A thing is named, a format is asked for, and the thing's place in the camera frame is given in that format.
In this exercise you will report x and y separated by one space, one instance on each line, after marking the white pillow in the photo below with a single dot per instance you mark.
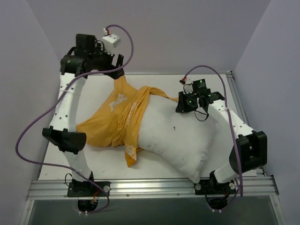
179 138

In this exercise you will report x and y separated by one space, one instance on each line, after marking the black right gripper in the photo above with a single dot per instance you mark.
183 103

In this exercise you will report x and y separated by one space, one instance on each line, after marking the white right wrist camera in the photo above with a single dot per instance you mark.
186 82

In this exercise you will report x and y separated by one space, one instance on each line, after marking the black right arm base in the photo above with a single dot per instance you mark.
216 194

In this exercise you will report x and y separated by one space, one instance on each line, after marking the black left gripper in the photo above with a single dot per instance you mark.
113 64

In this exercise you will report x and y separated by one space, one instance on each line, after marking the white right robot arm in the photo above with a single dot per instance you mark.
220 111

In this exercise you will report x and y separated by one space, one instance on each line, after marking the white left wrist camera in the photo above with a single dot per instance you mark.
110 41

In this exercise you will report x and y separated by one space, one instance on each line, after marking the yellow printed pillowcase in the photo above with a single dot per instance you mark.
117 121

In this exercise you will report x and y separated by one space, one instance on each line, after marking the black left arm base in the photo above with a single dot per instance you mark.
90 191

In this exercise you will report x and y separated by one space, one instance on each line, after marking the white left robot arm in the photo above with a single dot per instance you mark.
62 129

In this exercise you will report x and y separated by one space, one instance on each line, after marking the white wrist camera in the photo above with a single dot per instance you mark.
110 41
186 82

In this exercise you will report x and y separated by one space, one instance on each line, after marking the aluminium front frame rail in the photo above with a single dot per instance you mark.
148 188

